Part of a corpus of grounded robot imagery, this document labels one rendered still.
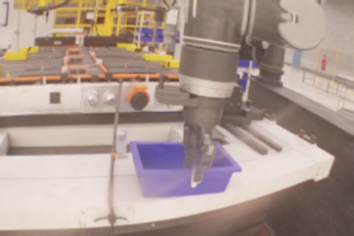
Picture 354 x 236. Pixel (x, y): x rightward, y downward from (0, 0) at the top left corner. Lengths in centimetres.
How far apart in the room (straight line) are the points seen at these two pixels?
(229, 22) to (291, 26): 11
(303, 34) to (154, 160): 47
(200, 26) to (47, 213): 48
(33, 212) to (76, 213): 10
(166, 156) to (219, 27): 37
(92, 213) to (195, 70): 35
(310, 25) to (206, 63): 21
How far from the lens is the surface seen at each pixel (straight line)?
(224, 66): 45
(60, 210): 56
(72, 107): 93
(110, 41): 253
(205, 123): 48
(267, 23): 45
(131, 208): 57
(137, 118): 99
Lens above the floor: 119
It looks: 19 degrees down
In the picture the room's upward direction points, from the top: 7 degrees clockwise
